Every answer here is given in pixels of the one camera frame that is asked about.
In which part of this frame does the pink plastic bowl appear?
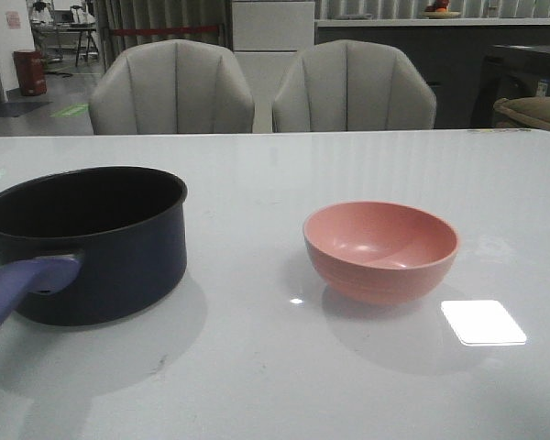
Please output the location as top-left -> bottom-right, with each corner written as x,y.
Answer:
302,201 -> 460,305

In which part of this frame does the dark blue saucepan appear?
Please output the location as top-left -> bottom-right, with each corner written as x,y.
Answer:
0,166 -> 187,326

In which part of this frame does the right grey upholstered chair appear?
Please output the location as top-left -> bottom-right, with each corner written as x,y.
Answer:
271,39 -> 437,133

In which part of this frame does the grey upholstered chair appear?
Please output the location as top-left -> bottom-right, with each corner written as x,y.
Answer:
271,39 -> 437,133
89,39 -> 255,135

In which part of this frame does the left grey upholstered chair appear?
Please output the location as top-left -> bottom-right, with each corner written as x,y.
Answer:
89,39 -> 255,135

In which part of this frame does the white cabinet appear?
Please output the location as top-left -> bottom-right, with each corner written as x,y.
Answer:
231,1 -> 315,133

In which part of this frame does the dark kitchen counter cabinet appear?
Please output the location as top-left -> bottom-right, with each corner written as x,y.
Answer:
315,18 -> 550,128

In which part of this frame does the grey curtain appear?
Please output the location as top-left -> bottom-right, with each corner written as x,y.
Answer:
94,0 -> 232,68

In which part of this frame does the fruit plate on counter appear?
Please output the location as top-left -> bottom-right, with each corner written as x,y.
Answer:
422,0 -> 461,19

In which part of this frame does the red bin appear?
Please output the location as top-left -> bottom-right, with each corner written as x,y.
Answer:
13,49 -> 47,96

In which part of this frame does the beige cushion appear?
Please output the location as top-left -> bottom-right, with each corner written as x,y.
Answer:
493,96 -> 550,132

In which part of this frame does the dark side table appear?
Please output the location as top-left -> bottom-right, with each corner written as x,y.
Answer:
470,45 -> 550,128

